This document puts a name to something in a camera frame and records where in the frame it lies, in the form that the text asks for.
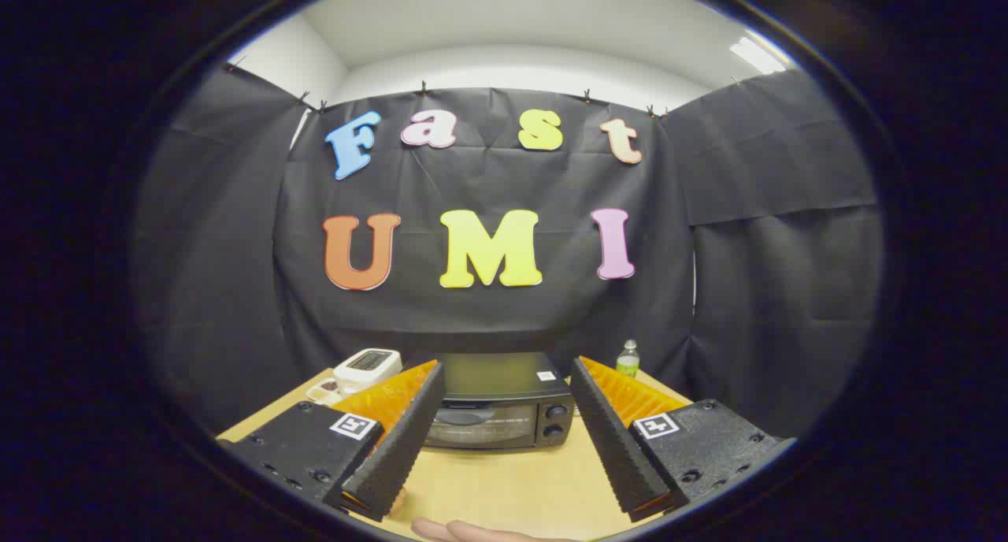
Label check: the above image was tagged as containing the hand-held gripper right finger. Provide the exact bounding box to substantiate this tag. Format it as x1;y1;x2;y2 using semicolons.
569;356;796;523

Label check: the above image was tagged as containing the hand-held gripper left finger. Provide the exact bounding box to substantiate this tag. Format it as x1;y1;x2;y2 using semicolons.
217;359;447;523

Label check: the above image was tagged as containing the ceiling light panel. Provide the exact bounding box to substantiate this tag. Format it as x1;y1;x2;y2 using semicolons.
728;36;788;75

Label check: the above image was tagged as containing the black toaster oven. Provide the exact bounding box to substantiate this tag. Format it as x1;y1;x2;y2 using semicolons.
423;351;576;451

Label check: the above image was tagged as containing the white bread toaster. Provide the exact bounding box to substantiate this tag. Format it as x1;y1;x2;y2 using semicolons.
333;348;403;395

